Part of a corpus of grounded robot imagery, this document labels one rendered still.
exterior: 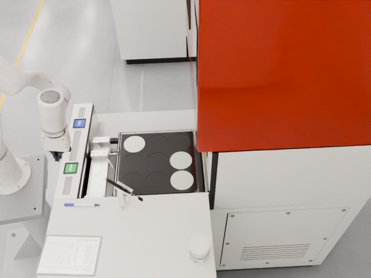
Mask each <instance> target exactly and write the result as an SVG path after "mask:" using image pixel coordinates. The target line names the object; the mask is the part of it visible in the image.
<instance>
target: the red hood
mask: <svg viewBox="0 0 371 278"><path fill-rule="evenodd" d="M185 18H186V29H187V41H188V54H189V66H190V79H191V86H192V99H193V111H194V124H195V136H196V144H197V150H198V152H221V151H244V150H257V149H280V148H303V147H326V146H350V145H371V0H185Z"/></svg>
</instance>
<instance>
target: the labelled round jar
mask: <svg viewBox="0 0 371 278"><path fill-rule="evenodd" d="M209 250H210V243H209V240H208V239H207V237H205V236H203V235H196V236H194V237H192V238H191V240H190V241H189V257H190V260H191V261H192V262H193V263H194V264H197V265H202V264H204V263H206V262H207V261H208V259H209Z"/></svg>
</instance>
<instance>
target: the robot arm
mask: <svg viewBox="0 0 371 278"><path fill-rule="evenodd" d="M27 86H31V87H35V88H37V89H39V90H41V92H40V93H39V94H38V95H37V97H36V101H37V105H38V111H39V118H40V124H41V149H43V150H46V151H49V152H50V153H51V154H52V155H53V158H54V159H55V161H56V162H57V161H58V162H60V159H62V154H63V153H65V152H71V149H72V148H71V146H70V144H71V137H70V133H69V130H68V124H67V123H66V109H67V106H68V103H69V101H70V98H71V93H70V91H69V90H68V88H67V87H66V86H65V85H64V84H62V83H61V82H60V81H59V80H58V79H56V78H55V77H54V76H52V75H51V74H49V73H47V72H44V71H40V70H21V69H19V68H18V67H16V66H15V65H14V64H12V63H11V62H10V61H8V60H7V59H6V58H5V57H4V56H2V55H1V54H0V91H1V92H3V93H5V94H7V95H16V94H18V93H19V92H21V91H22V90H23V89H24V88H25V87H27ZM30 177H31V167H30V165H29V164H28V163H27V162H26V161H24V160H22V159H18V158H14V157H13V155H12V154H11V152H10V150H9V149H8V147H7V146H6V144H5V143H4V142H3V140H2V118H1V113H0V195H9V194H13V193H16V192H17V191H19V190H20V189H22V188H23V187H25V186H26V184H27V183H28V181H29V180H30Z"/></svg>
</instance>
